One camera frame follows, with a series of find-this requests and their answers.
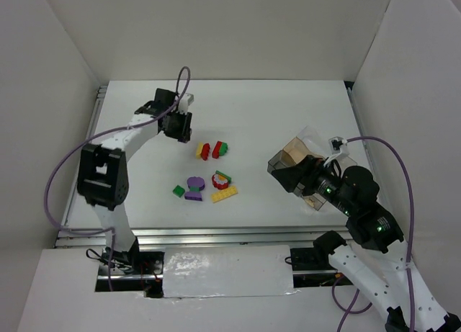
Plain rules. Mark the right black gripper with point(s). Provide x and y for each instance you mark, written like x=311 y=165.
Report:
x=302 y=177

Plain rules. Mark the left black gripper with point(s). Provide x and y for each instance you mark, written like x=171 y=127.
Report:
x=178 y=125

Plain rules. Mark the purple round lego piece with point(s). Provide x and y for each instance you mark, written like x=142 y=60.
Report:
x=196 y=183

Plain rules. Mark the purple arch lego piece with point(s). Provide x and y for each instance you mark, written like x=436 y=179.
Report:
x=193 y=194

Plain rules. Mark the small green lego piece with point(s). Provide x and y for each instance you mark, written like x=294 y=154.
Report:
x=224 y=175

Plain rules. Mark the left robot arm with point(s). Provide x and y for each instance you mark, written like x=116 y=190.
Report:
x=103 y=175

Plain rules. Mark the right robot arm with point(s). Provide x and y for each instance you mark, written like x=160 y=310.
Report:
x=400 y=294

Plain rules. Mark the yellow small lego brick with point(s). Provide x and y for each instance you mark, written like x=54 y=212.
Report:
x=199 y=150

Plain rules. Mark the red studded lego brick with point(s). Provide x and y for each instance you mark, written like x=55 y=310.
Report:
x=205 y=152

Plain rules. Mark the clear compartment container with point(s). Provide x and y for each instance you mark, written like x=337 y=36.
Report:
x=306 y=155

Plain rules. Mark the red green lego block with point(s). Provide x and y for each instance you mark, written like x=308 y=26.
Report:
x=220 y=149

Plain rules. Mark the green square lego brick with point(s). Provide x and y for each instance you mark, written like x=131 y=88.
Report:
x=178 y=191

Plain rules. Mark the red flower lego piece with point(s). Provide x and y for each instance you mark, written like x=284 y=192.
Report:
x=219 y=182

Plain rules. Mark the yellow long lego plate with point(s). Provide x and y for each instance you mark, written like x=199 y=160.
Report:
x=223 y=194

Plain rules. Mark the foil covered panel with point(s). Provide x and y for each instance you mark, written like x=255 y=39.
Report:
x=231 y=271

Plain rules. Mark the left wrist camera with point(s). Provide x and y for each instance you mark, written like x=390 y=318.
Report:
x=184 y=103

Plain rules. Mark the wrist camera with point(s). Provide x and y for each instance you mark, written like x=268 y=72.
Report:
x=184 y=103
x=339 y=149

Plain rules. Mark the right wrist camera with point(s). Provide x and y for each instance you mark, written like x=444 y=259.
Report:
x=339 y=149

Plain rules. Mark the aluminium frame rail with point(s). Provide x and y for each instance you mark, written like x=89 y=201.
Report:
x=194 y=237

